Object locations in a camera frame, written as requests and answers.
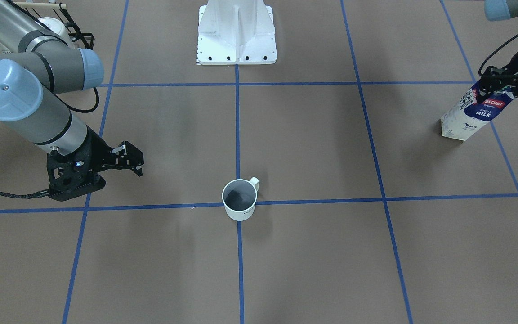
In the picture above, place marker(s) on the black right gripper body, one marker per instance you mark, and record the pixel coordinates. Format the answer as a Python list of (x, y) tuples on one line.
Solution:
[(96, 152)]

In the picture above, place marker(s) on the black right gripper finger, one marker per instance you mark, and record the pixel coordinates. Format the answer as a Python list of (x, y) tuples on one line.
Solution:
[(121, 149), (138, 170)]

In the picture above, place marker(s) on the blue white milk carton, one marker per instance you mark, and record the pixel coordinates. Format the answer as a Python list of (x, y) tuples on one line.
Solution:
[(473, 111)]

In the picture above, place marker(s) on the white mug with handle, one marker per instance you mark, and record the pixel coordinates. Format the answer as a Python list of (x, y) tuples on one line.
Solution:
[(239, 198)]

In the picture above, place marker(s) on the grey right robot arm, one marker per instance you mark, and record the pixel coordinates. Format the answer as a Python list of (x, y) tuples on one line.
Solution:
[(39, 66)]

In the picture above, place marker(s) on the white mug on rack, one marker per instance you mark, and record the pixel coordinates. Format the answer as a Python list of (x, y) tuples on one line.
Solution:
[(57, 27)]

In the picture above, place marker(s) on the black wire mug rack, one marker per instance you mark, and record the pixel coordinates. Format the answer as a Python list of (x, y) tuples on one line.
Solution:
[(58, 9)]

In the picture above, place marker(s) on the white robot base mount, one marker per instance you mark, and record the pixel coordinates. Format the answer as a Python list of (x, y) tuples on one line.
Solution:
[(236, 32)]

